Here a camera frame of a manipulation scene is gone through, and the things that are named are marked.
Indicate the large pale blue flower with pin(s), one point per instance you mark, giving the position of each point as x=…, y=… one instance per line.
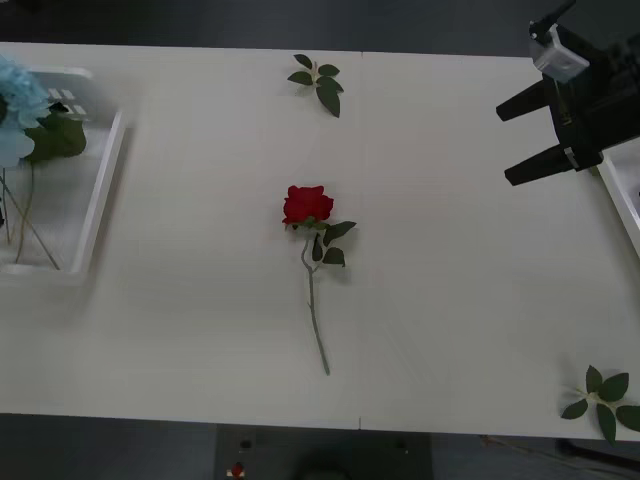
x=25, y=85

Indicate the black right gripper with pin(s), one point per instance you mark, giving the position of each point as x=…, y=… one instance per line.
x=610, y=110

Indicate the black base with red button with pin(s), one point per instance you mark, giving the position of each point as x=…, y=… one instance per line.
x=270, y=460

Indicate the red rose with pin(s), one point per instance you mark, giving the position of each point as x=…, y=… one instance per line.
x=307, y=205

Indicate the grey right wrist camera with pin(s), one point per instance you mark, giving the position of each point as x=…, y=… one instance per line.
x=560, y=57

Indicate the loose green leaf twig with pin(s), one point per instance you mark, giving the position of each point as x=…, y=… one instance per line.
x=612, y=387
x=330, y=97

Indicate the black table foot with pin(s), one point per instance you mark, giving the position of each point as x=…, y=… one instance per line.
x=600, y=452

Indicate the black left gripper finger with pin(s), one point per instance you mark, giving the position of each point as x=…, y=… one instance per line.
x=1, y=212
x=2, y=110

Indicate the shallow white box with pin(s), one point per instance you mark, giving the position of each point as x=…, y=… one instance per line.
x=65, y=200
x=627, y=190

